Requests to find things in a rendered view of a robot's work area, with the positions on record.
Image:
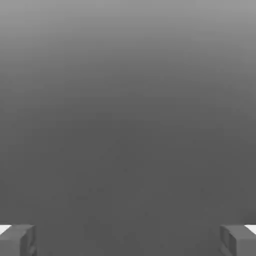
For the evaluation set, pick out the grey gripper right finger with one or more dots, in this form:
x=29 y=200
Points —
x=240 y=242

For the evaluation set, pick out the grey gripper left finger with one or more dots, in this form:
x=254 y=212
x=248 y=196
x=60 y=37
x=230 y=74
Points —
x=16 y=241

